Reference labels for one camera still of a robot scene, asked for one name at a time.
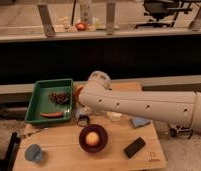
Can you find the yellow red apple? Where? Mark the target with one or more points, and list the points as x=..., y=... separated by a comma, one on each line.
x=92, y=139

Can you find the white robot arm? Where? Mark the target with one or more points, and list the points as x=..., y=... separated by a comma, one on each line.
x=182, y=108

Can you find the orange red bowl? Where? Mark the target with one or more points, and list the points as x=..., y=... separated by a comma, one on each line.
x=77, y=93

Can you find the white paper cup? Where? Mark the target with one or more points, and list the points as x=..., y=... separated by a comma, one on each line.
x=114, y=116

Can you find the bunch of dark grapes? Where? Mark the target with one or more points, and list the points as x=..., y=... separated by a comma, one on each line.
x=59, y=98

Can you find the green plastic tray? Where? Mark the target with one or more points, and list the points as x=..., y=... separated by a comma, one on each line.
x=41, y=103

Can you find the blue sponge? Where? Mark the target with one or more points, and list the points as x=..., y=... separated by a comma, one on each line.
x=139, y=122

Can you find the dark purple bowl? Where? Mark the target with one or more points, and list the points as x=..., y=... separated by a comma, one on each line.
x=102, y=135

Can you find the red chili pepper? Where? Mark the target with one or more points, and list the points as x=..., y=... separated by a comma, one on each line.
x=52, y=115

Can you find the red fruit on shelf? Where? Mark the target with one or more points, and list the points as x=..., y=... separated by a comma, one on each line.
x=81, y=26

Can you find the black rectangular block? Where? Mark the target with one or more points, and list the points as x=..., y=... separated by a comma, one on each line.
x=134, y=147

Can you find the blue plastic cup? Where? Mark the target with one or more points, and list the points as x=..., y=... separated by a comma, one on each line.
x=34, y=153

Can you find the black office chair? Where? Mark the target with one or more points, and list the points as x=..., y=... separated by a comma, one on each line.
x=159, y=9

